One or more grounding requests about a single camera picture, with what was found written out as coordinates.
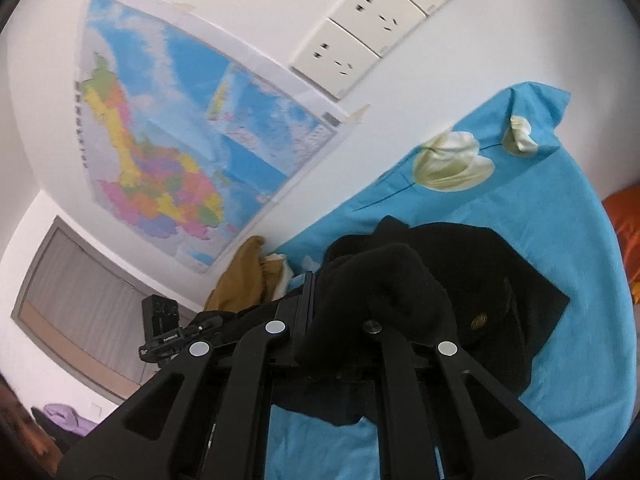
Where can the black coat with gold buttons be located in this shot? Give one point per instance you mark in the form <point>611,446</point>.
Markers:
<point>450,270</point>

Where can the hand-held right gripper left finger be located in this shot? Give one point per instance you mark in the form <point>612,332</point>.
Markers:
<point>299,312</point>

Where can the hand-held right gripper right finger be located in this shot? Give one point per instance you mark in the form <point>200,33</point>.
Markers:
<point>382,347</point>

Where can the orange pillow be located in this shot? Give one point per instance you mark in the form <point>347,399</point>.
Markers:
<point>625,235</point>

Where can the brown garment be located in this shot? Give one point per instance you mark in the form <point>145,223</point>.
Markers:
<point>240,280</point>

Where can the dark cloth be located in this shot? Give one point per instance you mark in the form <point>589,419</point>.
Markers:
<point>52,435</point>

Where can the purple cloth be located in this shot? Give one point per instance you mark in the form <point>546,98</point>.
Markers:
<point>67,416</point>

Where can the white wall socket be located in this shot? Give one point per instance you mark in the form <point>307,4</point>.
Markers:
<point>335,57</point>
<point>382,15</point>

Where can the blue flower print bedsheet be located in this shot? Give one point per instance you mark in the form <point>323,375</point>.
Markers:
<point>550,210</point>

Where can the white garment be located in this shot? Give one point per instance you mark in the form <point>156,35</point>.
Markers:
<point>277,272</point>

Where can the colourful wall map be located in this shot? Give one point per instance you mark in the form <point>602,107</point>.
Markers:
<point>190,125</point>

